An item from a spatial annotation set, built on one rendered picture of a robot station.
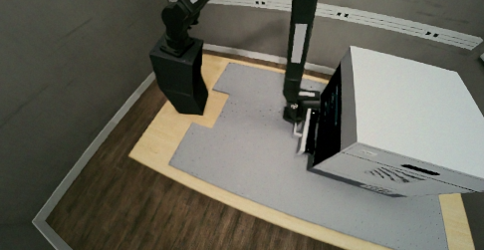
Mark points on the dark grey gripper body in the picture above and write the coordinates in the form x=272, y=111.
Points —
x=295, y=116

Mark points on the grey boxy benchtop instrument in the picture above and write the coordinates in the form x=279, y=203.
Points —
x=396, y=127

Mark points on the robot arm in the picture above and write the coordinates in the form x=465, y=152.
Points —
x=177, y=18

